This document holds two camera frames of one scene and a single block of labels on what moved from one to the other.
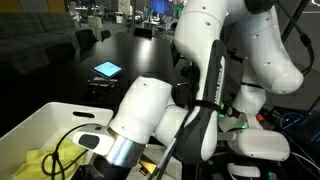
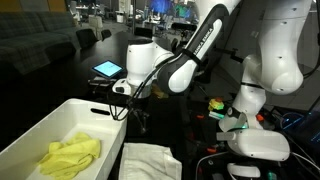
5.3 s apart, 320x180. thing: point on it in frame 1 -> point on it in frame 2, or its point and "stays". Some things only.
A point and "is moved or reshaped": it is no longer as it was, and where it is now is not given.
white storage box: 54,122 is moved or reshaped
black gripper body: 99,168 -> 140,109
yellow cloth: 51,163 is moved or reshaped
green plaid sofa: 31,41 stays
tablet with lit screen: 107,69 stays
